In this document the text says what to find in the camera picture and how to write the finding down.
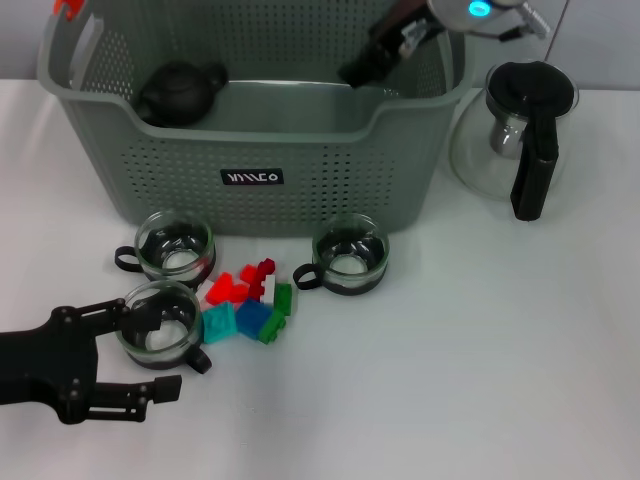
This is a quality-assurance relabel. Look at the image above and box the black teapot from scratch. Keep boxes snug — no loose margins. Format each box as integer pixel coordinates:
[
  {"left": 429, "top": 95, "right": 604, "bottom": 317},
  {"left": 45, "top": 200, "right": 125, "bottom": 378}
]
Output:
[{"left": 135, "top": 59, "right": 230, "bottom": 127}]

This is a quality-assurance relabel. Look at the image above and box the blue toy block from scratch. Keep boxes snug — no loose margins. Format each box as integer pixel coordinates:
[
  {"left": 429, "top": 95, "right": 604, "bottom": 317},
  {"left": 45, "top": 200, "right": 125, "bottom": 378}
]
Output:
[{"left": 234, "top": 298, "right": 275, "bottom": 341}]

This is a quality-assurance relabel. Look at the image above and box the teal toy block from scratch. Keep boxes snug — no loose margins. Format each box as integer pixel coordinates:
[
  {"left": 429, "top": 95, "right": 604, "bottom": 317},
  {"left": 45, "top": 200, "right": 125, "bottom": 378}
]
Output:
[{"left": 201, "top": 302, "right": 240, "bottom": 345}]

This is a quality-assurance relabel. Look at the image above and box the green toy block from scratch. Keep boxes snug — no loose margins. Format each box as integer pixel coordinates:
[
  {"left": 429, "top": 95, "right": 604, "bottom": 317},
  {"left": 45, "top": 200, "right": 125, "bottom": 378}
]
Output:
[
  {"left": 272, "top": 282, "right": 294, "bottom": 317},
  {"left": 257, "top": 309, "right": 288, "bottom": 345}
]

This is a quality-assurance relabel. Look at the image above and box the thin dark background cable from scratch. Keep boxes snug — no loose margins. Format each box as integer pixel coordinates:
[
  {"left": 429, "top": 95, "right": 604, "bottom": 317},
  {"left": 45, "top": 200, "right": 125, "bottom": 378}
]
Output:
[{"left": 547, "top": 19, "right": 565, "bottom": 60}]

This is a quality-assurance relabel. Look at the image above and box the glass carafe with black lid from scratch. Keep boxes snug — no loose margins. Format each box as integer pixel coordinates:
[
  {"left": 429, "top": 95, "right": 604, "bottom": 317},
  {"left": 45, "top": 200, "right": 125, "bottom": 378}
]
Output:
[{"left": 448, "top": 58, "right": 581, "bottom": 222}]

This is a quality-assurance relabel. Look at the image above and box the coral red toy block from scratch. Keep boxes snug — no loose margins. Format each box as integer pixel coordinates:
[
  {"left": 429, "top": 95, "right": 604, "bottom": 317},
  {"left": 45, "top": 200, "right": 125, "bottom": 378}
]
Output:
[{"left": 204, "top": 272, "right": 251, "bottom": 306}]

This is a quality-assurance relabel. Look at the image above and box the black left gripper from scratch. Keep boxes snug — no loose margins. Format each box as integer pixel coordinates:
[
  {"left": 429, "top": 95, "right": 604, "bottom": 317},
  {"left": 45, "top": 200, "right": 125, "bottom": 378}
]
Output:
[{"left": 0, "top": 297, "right": 184, "bottom": 425}]

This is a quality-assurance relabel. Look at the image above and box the grey perforated storage basket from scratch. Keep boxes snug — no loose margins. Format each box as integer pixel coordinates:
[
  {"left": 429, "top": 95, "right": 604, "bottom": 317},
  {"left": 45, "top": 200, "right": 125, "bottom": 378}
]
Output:
[{"left": 37, "top": 0, "right": 476, "bottom": 240}]

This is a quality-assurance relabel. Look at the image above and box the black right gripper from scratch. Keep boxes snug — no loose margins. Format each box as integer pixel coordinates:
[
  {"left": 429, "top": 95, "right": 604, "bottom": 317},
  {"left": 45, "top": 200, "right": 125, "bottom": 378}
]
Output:
[{"left": 338, "top": 0, "right": 444, "bottom": 90}]

